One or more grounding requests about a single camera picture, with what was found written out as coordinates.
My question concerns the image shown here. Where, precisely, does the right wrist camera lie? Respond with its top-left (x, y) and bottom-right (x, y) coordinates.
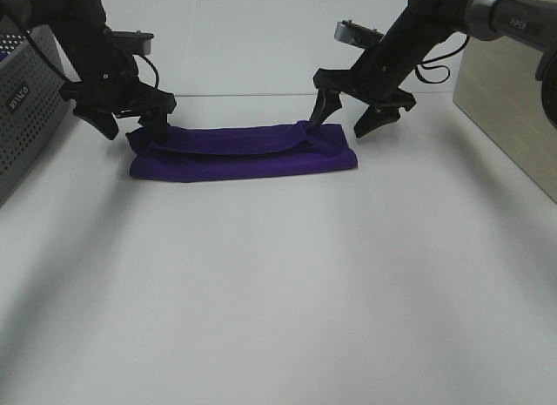
top-left (334, 20), bottom-right (384, 50)

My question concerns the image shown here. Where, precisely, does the grey perforated laundry basket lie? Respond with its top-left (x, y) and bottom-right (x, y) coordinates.
top-left (1, 32), bottom-right (69, 201)

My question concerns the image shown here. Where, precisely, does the beige box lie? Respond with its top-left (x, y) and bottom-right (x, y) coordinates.
top-left (453, 37), bottom-right (556, 200)

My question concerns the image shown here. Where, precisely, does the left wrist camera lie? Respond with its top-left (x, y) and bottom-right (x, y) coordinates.
top-left (109, 30), bottom-right (155, 57)

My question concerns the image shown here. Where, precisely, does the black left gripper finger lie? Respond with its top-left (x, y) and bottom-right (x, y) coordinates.
top-left (138, 110), bottom-right (169, 143)
top-left (73, 107), bottom-right (118, 139)

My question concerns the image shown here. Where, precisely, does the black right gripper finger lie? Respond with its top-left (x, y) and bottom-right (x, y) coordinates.
top-left (353, 106), bottom-right (400, 138)
top-left (308, 89), bottom-right (342, 129)

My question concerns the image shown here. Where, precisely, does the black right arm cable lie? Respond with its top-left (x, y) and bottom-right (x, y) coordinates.
top-left (415, 30), bottom-right (471, 86)

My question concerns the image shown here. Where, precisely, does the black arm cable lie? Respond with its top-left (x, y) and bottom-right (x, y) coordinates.
top-left (19, 25), bottom-right (82, 84)
top-left (415, 30), bottom-right (471, 86)

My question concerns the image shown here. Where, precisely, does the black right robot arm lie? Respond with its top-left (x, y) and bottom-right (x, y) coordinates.
top-left (309, 0), bottom-right (556, 138)

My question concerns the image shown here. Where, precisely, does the purple towel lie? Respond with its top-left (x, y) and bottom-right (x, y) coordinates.
top-left (126, 120), bottom-right (358, 183)

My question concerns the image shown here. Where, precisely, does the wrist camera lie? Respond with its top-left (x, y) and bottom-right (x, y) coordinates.
top-left (109, 30), bottom-right (155, 57)
top-left (334, 20), bottom-right (384, 50)

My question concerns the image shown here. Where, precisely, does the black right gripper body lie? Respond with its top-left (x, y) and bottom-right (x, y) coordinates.
top-left (313, 12), bottom-right (416, 111)

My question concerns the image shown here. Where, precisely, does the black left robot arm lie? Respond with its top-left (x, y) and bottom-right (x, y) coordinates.
top-left (1, 0), bottom-right (176, 141)

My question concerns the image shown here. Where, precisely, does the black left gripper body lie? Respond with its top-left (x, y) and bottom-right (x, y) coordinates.
top-left (58, 28), bottom-right (176, 117)

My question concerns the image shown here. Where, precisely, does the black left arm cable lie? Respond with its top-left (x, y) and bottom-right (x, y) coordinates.
top-left (19, 25), bottom-right (82, 84)

